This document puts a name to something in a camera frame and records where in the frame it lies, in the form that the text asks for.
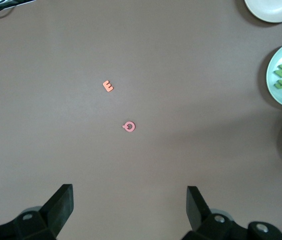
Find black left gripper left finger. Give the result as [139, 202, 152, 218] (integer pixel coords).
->
[0, 184, 74, 240]

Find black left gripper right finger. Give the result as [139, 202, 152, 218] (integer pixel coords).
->
[182, 185, 282, 240]

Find red foam letter G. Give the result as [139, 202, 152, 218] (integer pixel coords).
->
[122, 121, 136, 133]

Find orange foam letter m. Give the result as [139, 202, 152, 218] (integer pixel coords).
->
[102, 80, 115, 93]

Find pink round plate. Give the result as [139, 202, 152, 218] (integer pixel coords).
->
[244, 0, 282, 24]

